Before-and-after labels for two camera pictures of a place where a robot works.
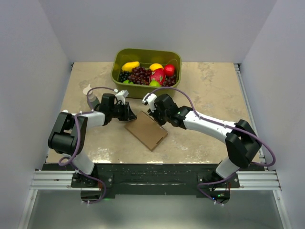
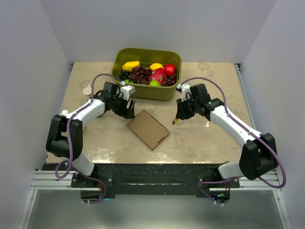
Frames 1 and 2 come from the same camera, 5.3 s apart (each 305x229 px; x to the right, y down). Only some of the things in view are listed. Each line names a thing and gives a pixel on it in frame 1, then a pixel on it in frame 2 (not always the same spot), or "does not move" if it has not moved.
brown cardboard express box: [146, 130] does not move
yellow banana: [128, 66] does not move
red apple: [169, 69] does not move
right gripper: [154, 115] → [181, 113]
